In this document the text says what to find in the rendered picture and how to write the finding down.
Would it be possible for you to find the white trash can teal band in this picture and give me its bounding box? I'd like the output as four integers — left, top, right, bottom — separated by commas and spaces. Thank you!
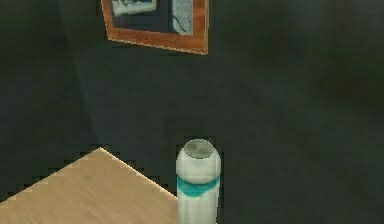
175, 138, 222, 224

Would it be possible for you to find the wooden framed wall picture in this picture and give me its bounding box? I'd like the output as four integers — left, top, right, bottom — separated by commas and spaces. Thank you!
100, 0, 210, 56

